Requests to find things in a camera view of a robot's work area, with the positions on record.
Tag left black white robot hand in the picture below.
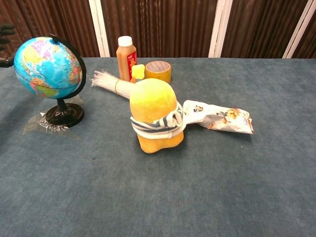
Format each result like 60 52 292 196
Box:
0 23 15 69

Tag small globe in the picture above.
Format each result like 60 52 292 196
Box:
13 33 87 128

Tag clear plastic sheet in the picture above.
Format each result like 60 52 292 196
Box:
22 95 86 136

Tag bundle of white noodles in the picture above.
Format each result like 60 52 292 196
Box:
90 70 135 100

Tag brown juice bottle white cap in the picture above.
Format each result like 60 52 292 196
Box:
116 36 138 82

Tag yellow plush toy striped scarf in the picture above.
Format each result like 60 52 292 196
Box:
129 64 187 154

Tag brown packing tape roll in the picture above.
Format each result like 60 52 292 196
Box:
145 60 172 84

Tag brown partition screen white frames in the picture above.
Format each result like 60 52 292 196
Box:
0 0 316 59

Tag white crumpled snack bag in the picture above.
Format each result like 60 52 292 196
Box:
182 100 254 135

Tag blue felt table mat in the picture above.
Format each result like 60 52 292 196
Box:
0 57 316 237

